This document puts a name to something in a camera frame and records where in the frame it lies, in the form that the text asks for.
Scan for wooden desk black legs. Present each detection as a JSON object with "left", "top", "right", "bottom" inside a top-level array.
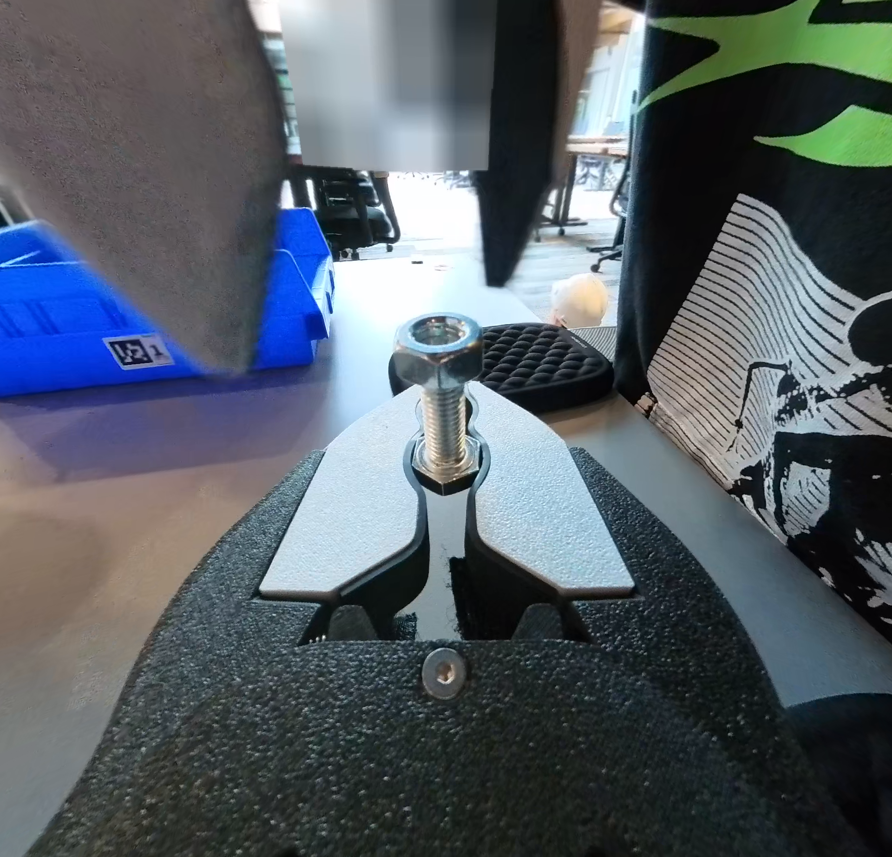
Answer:
[{"left": 557, "top": 135, "right": 631, "bottom": 239}]

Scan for black office chair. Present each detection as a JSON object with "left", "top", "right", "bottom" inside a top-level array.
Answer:
[{"left": 307, "top": 170, "right": 403, "bottom": 262}]

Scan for silver hex bolt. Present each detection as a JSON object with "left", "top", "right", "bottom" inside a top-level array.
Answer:
[{"left": 410, "top": 365, "right": 490, "bottom": 495}]

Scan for black quilted wrist rest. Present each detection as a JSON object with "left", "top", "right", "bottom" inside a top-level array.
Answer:
[{"left": 389, "top": 322, "right": 616, "bottom": 415}]

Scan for silver hex nut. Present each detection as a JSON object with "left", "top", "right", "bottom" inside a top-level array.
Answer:
[{"left": 392, "top": 313, "right": 485, "bottom": 391}]

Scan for white rounded lumpy object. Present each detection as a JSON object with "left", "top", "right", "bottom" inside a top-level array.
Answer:
[{"left": 551, "top": 273, "right": 610, "bottom": 328}]

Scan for blue plastic bin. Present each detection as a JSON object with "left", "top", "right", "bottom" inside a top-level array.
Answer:
[{"left": 0, "top": 207, "right": 337, "bottom": 399}]

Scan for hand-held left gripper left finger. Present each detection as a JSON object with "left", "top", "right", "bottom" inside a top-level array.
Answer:
[{"left": 258, "top": 390, "right": 429, "bottom": 600}]

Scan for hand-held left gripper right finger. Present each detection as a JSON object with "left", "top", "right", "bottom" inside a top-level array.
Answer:
[{"left": 466, "top": 383, "right": 636, "bottom": 601}]

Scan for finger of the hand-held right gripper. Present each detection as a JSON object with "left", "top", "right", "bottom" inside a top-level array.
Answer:
[
  {"left": 477, "top": 0, "right": 609, "bottom": 288},
  {"left": 0, "top": 0, "right": 288, "bottom": 378}
]

